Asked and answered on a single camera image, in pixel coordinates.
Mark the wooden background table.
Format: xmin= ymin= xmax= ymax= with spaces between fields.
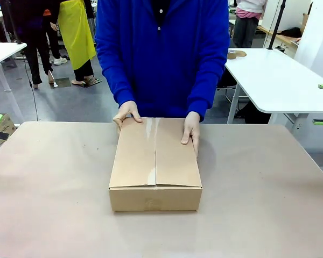
xmin=257 ymin=25 xmax=302 ymax=51

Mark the person in black, orange collar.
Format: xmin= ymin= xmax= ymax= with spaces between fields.
xmin=0 ymin=0 xmax=54 ymax=89

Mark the small cardboard box with print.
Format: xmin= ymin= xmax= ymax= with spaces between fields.
xmin=0 ymin=112 xmax=17 ymax=145

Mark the person with white sneakers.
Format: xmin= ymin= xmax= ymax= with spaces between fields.
xmin=46 ymin=21 xmax=68 ymax=66

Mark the large white table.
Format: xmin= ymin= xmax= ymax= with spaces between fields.
xmin=224 ymin=47 xmax=323 ymax=126

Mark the person's left forearm blue sleeve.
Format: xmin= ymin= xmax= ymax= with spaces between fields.
xmin=188 ymin=61 xmax=230 ymax=123

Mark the person in blue jacket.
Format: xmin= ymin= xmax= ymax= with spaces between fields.
xmin=95 ymin=0 xmax=231 ymax=124

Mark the person in yellow apron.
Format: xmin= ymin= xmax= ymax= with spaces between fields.
xmin=58 ymin=0 xmax=97 ymax=85

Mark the black bag on wooden table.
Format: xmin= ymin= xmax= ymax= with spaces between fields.
xmin=281 ymin=26 xmax=304 ymax=38

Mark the person in pink top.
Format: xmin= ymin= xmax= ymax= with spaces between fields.
xmin=231 ymin=0 xmax=269 ymax=49

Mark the white table with grey leg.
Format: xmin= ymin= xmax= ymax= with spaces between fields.
xmin=0 ymin=42 xmax=27 ymax=123

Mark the brown cardboard box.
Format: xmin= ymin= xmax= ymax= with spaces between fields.
xmin=108 ymin=117 xmax=203 ymax=212

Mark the black tripod pole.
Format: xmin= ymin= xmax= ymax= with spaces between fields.
xmin=267 ymin=0 xmax=286 ymax=51

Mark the person's right forearm blue sleeve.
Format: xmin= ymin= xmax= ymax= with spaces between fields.
xmin=101 ymin=61 xmax=137 ymax=109

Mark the black floor cable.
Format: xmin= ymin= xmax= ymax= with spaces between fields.
xmin=23 ymin=58 xmax=40 ymax=122

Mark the dark floor plate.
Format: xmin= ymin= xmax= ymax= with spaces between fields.
xmin=82 ymin=78 xmax=102 ymax=87
xmin=50 ymin=77 xmax=71 ymax=89

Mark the person's left hand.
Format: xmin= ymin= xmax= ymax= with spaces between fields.
xmin=180 ymin=111 xmax=201 ymax=158

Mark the white board panel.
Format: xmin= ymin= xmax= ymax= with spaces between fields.
xmin=293 ymin=0 xmax=323 ymax=83

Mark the person's right hand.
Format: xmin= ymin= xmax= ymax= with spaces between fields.
xmin=113 ymin=101 xmax=143 ymax=135

